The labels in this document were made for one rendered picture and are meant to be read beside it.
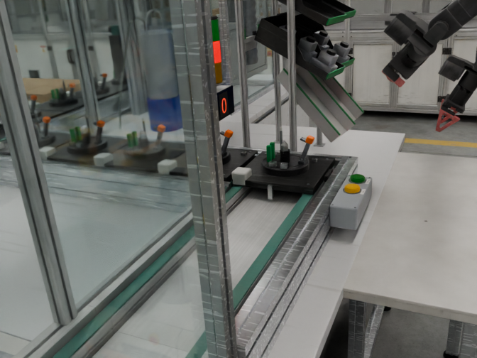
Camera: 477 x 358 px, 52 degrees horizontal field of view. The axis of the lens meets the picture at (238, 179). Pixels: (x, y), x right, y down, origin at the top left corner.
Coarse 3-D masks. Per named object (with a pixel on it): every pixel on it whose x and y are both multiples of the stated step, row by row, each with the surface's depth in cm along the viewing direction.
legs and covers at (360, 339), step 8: (352, 304) 150; (360, 304) 149; (376, 304) 207; (352, 312) 151; (360, 312) 150; (376, 312) 203; (352, 320) 152; (360, 320) 151; (368, 320) 197; (376, 320) 197; (352, 328) 153; (360, 328) 152; (368, 328) 193; (376, 328) 193; (352, 336) 154; (360, 336) 153; (368, 336) 190; (376, 336) 193; (352, 344) 156; (360, 344) 154; (368, 344) 185; (352, 352) 157; (360, 352) 156; (368, 352) 181
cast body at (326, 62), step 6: (330, 48) 151; (324, 54) 150; (330, 54) 150; (312, 60) 155; (318, 60) 152; (324, 60) 151; (330, 60) 149; (318, 66) 153; (324, 66) 151; (330, 66) 151; (336, 66) 153
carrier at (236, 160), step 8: (232, 152) 159; (240, 152) 159; (248, 152) 158; (256, 152) 158; (224, 160) 149; (232, 160) 152; (240, 160) 152; (248, 160) 153; (224, 168) 146; (232, 168) 146; (224, 176) 141
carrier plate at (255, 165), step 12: (264, 156) 154; (312, 156) 151; (252, 168) 145; (312, 168) 142; (324, 168) 141; (252, 180) 136; (264, 180) 136; (276, 180) 135; (288, 180) 135; (300, 180) 134; (312, 180) 134; (300, 192) 131; (312, 192) 130
